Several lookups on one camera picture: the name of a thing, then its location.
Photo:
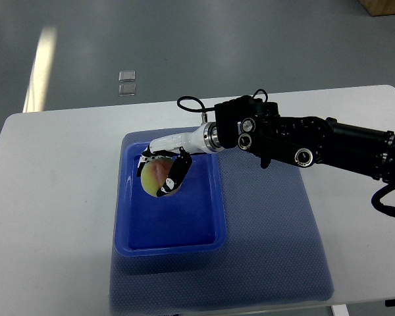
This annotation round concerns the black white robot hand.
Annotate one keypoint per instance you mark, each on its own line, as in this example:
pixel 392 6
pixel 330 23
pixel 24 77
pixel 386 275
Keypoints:
pixel 180 148

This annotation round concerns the yellow red peach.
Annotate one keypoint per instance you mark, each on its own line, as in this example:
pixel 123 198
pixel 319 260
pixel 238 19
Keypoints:
pixel 154 174

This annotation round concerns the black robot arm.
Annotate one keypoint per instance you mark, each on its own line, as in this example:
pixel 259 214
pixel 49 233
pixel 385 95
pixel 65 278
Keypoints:
pixel 255 126

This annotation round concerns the lower silver floor plate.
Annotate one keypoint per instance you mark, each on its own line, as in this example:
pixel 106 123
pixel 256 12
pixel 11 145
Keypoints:
pixel 127 89

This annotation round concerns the silver floor plate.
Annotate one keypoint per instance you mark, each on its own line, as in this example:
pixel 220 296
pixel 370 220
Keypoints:
pixel 127 89
pixel 127 76

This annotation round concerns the upper silver floor plate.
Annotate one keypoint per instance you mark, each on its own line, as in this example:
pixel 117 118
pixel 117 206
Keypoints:
pixel 127 76

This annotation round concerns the blue plastic tray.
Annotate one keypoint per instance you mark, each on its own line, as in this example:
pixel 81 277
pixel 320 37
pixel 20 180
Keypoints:
pixel 191 220

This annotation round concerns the blue textured mat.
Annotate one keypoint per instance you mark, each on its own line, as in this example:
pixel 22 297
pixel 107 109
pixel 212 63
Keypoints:
pixel 273 252

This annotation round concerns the wooden box corner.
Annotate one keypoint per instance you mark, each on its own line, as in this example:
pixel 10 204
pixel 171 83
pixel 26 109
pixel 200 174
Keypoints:
pixel 379 7

